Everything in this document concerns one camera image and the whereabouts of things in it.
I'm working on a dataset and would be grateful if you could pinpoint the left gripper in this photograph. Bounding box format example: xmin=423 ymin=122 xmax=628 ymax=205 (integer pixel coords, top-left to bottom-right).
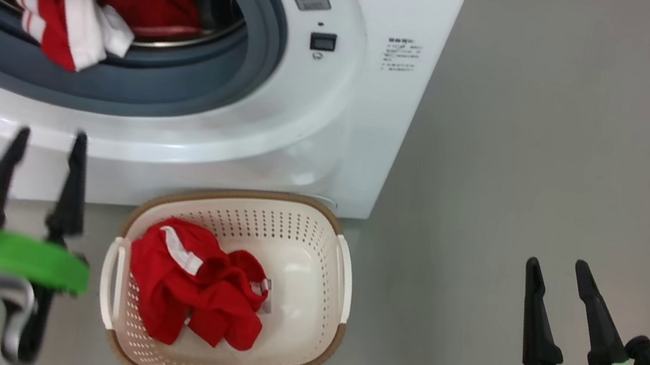
xmin=0 ymin=117 xmax=114 ymax=298

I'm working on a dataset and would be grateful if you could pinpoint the red garment with white collar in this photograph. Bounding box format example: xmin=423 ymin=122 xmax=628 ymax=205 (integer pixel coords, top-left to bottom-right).
xmin=116 ymin=211 xmax=284 ymax=361

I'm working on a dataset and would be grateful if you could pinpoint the white front-load washing machine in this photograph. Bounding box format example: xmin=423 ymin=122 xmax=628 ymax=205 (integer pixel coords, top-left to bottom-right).
xmin=0 ymin=0 xmax=473 ymax=271

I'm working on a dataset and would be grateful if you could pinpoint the cream perforated laundry basket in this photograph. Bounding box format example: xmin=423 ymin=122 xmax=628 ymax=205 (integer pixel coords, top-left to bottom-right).
xmin=86 ymin=163 xmax=369 ymax=365

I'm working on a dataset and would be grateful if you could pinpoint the black door latch socket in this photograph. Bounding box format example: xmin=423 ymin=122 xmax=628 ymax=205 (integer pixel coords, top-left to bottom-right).
xmin=308 ymin=30 xmax=338 ymax=54

